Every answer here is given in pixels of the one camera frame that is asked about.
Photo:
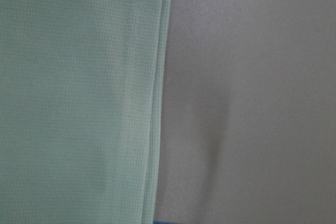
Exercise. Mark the olive green long-sleeve shirt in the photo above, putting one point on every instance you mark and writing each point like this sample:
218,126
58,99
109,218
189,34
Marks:
81,95

